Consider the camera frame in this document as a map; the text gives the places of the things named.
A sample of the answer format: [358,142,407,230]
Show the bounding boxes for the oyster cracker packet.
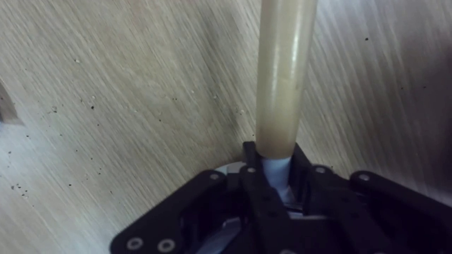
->
[0,79,23,127]

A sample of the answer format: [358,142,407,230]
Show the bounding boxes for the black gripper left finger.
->
[109,139,303,254]

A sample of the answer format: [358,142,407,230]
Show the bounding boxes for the white pot with wooden handle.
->
[214,0,320,209]

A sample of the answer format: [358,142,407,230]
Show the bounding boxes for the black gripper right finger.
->
[287,142,452,254]

